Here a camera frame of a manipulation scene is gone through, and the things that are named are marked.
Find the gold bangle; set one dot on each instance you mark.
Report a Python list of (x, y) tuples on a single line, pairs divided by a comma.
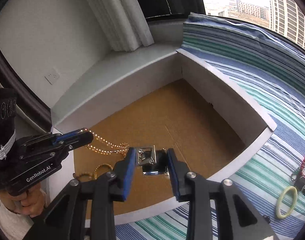
[(101, 169)]

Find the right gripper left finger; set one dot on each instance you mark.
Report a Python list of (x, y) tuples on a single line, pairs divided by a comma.
[(86, 208)]

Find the left hand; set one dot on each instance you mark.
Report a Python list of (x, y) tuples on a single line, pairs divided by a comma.
[(30, 203)]

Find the striped blue green bedsheet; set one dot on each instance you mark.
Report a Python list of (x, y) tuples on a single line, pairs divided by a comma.
[(255, 80)]

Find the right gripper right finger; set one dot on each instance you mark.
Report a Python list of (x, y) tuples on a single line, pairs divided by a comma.
[(236, 217)]

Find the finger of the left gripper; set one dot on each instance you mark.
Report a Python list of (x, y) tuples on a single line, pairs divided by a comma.
[(76, 144), (70, 137)]

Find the white cardboard box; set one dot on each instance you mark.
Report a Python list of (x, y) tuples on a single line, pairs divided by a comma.
[(167, 97)]

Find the white wall socket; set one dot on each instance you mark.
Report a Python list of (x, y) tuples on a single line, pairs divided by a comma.
[(52, 76)]

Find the white curtain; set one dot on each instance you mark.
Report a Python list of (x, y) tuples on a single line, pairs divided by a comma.
[(123, 23)]

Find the white fuzzy sleeve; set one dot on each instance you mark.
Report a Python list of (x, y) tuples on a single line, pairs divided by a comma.
[(14, 226)]

